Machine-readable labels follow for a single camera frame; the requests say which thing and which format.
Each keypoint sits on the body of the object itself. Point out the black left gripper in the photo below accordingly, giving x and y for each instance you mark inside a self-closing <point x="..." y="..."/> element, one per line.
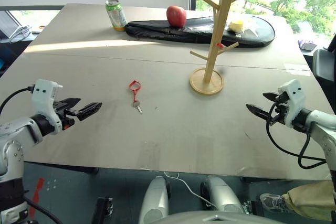
<point x="61" y="111"/>

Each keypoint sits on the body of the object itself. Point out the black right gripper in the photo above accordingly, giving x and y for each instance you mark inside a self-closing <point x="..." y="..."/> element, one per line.
<point x="281" y="107"/>

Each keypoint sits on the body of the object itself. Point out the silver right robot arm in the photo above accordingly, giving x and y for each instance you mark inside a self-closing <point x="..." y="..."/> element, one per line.
<point x="321" y="124"/>

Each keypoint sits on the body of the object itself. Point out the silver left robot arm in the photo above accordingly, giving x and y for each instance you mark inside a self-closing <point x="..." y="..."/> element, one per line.
<point x="15" y="134"/>

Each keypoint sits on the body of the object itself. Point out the wooden tree hanger rack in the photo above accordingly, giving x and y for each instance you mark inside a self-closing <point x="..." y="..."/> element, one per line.
<point x="212" y="58"/>

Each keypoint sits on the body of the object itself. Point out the small red tag on rack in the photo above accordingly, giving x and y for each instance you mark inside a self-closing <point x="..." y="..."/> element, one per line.
<point x="220" y="45"/>

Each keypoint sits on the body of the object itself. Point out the yellow fruit in plastic wrap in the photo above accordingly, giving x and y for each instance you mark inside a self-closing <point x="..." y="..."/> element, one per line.
<point x="236" y="25"/>

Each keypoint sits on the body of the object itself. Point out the green drink can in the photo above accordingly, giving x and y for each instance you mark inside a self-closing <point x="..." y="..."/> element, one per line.
<point x="116" y="15"/>

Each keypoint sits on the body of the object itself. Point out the grey sneaker of person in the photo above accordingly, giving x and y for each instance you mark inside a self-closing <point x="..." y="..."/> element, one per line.
<point x="271" y="203"/>

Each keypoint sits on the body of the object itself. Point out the red floor tape strip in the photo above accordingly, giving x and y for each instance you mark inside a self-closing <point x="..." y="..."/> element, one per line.
<point x="36" y="195"/>

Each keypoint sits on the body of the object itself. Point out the silver robot right leg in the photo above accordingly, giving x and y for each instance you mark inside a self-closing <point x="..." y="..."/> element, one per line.
<point x="220" y="195"/>

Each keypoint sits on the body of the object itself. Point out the silver robot leg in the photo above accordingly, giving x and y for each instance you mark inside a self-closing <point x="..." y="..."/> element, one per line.
<point x="155" y="200"/>
<point x="220" y="195"/>

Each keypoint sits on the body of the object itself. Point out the black racket bag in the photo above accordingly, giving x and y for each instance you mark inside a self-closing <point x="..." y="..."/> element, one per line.
<point x="183" y="33"/>

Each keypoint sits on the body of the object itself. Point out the black table foot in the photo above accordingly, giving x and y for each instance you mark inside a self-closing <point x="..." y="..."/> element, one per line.
<point x="102" y="211"/>

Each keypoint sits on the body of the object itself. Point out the tan trouser leg of person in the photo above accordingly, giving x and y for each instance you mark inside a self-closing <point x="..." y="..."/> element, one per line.
<point x="312" y="200"/>

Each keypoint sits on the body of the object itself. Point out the silver robot left leg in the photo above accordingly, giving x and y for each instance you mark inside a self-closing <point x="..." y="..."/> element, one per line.
<point x="155" y="200"/>

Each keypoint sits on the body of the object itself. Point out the red apple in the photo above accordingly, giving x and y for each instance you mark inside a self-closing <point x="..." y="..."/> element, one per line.
<point x="176" y="16"/>

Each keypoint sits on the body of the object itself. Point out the silver robot torso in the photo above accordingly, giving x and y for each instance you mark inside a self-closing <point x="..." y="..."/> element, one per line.
<point x="215" y="218"/>

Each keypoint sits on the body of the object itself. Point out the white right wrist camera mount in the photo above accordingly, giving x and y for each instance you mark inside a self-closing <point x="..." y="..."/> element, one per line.
<point x="295" y="98"/>

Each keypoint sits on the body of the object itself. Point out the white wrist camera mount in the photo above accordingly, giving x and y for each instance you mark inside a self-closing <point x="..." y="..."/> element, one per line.
<point x="295" y="98"/>
<point x="43" y="95"/>

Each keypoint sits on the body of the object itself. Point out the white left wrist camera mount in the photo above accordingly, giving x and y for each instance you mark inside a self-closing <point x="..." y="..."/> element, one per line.
<point x="43" y="95"/>

